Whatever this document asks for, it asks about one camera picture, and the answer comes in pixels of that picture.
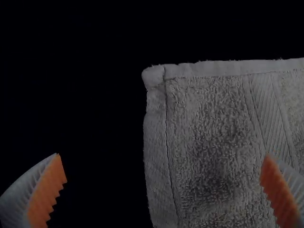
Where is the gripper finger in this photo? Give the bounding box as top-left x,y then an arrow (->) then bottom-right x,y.
259,153 -> 304,228
0,152 -> 68,228

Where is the pale towel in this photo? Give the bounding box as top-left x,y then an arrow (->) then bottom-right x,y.
141,57 -> 304,228

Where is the black mat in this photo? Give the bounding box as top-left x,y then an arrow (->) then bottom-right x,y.
0,0 -> 304,228

